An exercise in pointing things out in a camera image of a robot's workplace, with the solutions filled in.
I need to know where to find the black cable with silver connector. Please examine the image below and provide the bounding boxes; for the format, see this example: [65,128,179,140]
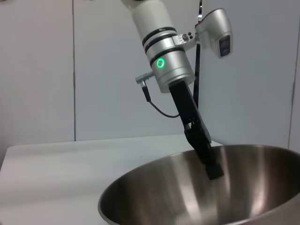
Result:
[135,72,181,119]

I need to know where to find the black vertical pole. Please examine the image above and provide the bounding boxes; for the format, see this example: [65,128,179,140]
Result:
[193,0,203,107]

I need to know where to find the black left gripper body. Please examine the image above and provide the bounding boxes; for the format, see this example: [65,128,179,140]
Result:
[168,81,212,146]

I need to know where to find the stainless steel bowl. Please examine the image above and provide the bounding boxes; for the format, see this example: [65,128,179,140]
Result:
[97,144,300,225]

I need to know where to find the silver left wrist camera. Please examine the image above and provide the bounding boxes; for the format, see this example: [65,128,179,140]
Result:
[195,8,234,59]

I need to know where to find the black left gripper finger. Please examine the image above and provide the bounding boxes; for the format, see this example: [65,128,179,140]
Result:
[184,124,224,180]

